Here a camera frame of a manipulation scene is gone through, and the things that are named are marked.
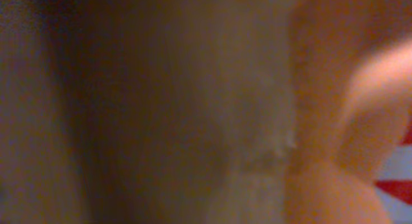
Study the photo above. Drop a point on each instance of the orange snack bag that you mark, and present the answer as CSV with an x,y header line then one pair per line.
x,y
200,111

